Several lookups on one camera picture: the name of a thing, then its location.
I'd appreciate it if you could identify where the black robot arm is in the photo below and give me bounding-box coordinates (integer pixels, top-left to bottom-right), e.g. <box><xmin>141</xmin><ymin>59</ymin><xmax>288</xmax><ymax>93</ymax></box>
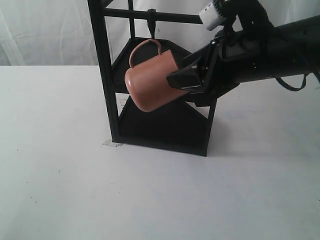
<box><xmin>166</xmin><ymin>0</ymin><xmax>320</xmax><ymax>107</ymax></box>

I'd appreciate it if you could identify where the clear tape piece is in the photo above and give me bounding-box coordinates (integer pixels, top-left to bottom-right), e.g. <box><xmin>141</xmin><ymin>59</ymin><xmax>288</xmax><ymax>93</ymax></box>
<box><xmin>102</xmin><ymin>139</ymin><xmax>123</xmax><ymax>148</ymax></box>

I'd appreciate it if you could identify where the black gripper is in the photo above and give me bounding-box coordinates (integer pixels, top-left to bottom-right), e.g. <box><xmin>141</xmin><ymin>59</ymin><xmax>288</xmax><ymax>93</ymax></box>
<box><xmin>165</xmin><ymin>31</ymin><xmax>266</xmax><ymax>108</ymax></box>

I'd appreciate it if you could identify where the black two-tier shelf rack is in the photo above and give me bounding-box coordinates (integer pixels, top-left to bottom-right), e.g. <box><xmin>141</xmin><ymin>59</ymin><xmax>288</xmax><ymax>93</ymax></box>
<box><xmin>88</xmin><ymin>0</ymin><xmax>217</xmax><ymax>156</ymax></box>

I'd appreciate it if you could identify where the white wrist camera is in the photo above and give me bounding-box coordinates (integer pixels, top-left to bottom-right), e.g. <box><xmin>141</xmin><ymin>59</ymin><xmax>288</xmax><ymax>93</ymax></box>
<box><xmin>199</xmin><ymin>0</ymin><xmax>236</xmax><ymax>31</ymax></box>

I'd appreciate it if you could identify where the black cable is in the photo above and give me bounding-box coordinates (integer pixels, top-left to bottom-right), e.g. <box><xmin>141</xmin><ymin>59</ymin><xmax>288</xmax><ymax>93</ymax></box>
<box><xmin>274</xmin><ymin>72</ymin><xmax>309</xmax><ymax>92</ymax></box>

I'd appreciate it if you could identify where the pink ceramic mug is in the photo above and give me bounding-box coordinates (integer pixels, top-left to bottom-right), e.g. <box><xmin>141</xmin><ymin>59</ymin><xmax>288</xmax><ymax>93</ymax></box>
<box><xmin>124</xmin><ymin>39</ymin><xmax>189</xmax><ymax>113</ymax></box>

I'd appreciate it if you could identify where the white backdrop curtain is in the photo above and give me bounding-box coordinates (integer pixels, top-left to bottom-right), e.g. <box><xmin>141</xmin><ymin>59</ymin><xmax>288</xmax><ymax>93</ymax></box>
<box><xmin>0</xmin><ymin>0</ymin><xmax>320</xmax><ymax>66</ymax></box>

